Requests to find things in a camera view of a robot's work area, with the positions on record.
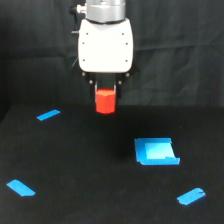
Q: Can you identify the blue tape strip far left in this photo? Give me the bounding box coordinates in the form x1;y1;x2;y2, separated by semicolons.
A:
36;109;60;121

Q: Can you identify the black backdrop cloth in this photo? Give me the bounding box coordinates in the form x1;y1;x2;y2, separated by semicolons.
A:
0;0;224;107

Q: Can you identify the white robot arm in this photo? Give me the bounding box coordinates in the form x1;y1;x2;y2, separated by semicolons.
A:
69;0;134;98

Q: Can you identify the blue tape strip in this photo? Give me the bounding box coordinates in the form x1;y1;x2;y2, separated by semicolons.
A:
177;188;205;206
36;109;60;121
7;180;35;197

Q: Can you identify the red hexagonal block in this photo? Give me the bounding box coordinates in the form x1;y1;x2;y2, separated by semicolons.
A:
96;89;116;114

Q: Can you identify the blue tape strip near left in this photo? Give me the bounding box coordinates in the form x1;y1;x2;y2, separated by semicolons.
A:
7;180;35;197

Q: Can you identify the blue tape strip near right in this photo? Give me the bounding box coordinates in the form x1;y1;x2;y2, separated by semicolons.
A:
177;188;205;206

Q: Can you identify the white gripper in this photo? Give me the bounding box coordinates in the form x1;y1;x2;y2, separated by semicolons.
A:
72;19;134;100

